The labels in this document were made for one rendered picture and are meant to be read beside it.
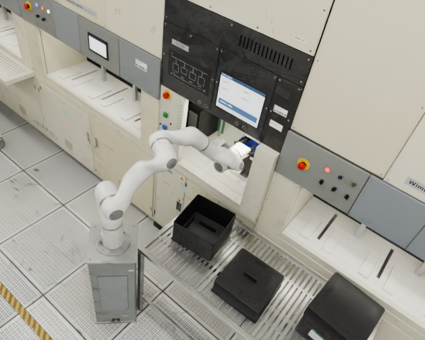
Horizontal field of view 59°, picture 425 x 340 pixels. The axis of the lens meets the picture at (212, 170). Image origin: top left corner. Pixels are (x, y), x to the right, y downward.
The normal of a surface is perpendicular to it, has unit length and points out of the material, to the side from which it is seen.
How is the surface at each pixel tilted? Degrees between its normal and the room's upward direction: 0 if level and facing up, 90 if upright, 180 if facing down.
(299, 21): 92
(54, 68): 90
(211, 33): 90
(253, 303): 0
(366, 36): 90
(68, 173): 0
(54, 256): 0
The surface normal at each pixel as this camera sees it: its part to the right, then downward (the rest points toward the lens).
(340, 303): 0.14, -0.72
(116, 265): 0.11, 0.69
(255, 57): -0.61, 0.47
